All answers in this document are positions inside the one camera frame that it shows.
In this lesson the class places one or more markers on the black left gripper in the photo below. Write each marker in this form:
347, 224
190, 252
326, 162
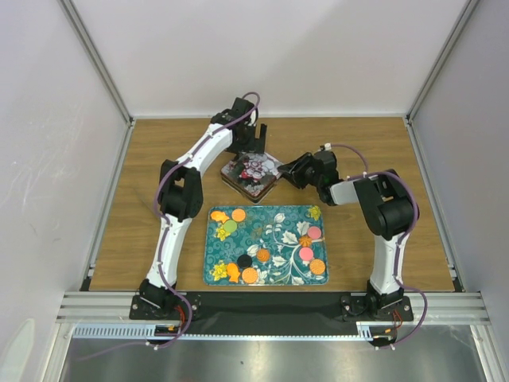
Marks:
257, 146

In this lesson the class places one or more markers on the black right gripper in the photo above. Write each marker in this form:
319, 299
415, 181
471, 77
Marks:
297, 166

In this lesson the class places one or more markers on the gold tin lid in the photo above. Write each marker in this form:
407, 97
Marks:
251, 165

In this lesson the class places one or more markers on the gold cookie tin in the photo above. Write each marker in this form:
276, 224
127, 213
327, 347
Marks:
254, 191

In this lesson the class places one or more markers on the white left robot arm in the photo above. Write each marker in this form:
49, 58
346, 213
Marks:
179, 198

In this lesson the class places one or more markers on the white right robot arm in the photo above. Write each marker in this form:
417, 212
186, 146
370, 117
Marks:
389, 210

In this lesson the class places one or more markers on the pink sandwich cookie upper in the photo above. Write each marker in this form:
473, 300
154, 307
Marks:
314, 233

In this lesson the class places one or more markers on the pink sandwich cookie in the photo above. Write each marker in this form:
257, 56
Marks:
306, 254
314, 233

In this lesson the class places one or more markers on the orange flower cookie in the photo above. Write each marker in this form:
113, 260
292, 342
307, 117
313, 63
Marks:
305, 241

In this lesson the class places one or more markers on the orange dotted cookie top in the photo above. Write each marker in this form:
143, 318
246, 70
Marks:
238, 215

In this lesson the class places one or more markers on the orange dotted cookie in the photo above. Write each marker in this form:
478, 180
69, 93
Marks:
317, 267
238, 215
250, 275

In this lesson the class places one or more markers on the pink sandwich cookie lower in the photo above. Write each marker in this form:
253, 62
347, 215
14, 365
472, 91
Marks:
306, 254

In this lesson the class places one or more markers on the orange fish cookie top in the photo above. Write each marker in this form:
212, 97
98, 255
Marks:
219, 216

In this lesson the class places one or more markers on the orange fish cookie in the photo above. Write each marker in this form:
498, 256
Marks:
219, 216
233, 273

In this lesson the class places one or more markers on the orange swirl cookie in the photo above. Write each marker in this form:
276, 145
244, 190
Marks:
263, 255

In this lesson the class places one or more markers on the teal floral tray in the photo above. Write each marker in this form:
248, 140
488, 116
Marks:
274, 227

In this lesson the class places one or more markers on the orange dotted cookie right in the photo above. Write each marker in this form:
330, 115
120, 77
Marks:
317, 267

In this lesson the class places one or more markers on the black sandwich cookie lower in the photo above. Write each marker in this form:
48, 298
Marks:
244, 261

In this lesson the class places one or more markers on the orange dotted cookie bottom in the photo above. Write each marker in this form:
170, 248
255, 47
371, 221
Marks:
250, 275

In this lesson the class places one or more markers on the orange fish cookie bottom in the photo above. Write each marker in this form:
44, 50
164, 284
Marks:
233, 273

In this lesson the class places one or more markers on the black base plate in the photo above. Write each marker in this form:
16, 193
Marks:
322, 313

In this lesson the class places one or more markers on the white cable duct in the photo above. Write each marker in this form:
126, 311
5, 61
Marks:
154, 332

